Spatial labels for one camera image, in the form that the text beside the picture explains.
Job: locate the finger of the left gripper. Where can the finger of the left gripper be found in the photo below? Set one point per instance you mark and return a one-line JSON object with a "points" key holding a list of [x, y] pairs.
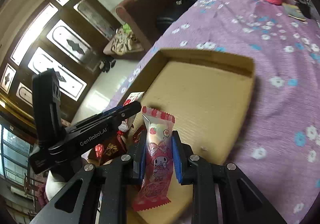
{"points": [[113, 111]]}

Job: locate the white red narrow sachet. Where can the white red narrow sachet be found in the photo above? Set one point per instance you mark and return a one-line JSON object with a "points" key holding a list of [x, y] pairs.
{"points": [[134, 96]]}

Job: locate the small dark booklet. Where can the small dark booklet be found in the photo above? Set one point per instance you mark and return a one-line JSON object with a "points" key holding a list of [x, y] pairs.
{"points": [[294, 12]]}

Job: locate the cardboard tray box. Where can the cardboard tray box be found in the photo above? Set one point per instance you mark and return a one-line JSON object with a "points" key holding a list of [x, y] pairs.
{"points": [[208, 93]]}

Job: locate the dark red gold-character snack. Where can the dark red gold-character snack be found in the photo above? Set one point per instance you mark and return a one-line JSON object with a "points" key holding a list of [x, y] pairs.
{"points": [[107, 150]]}

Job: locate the purple floral tablecloth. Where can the purple floral tablecloth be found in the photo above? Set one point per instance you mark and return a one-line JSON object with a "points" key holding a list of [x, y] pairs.
{"points": [[278, 148]]}

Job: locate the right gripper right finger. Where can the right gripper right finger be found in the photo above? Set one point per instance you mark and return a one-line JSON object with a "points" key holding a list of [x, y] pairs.
{"points": [[220, 192]]}

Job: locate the wooden glass panel door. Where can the wooden glass panel door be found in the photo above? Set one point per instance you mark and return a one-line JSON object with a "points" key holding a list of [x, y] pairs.
{"points": [[68, 36]]}

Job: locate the black shoes on floor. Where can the black shoes on floor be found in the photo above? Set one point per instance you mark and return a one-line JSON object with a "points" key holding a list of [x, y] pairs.
{"points": [[106, 65]]}

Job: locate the pink strawberry snack packet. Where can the pink strawberry snack packet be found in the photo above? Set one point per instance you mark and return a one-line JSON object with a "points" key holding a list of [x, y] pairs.
{"points": [[158, 160]]}

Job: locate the bright red snack packet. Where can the bright red snack packet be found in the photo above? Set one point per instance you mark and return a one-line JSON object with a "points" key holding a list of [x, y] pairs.
{"points": [[137, 134]]}

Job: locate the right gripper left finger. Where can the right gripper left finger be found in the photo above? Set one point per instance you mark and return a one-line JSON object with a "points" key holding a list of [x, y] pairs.
{"points": [[97, 194]]}

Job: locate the brown fabric armchair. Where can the brown fabric armchair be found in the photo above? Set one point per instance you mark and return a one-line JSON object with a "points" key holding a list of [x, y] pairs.
{"points": [[141, 16]]}

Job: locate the clothes pile on armchair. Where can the clothes pile on armchair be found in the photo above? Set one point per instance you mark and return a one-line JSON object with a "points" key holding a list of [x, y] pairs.
{"points": [[125, 41]]}

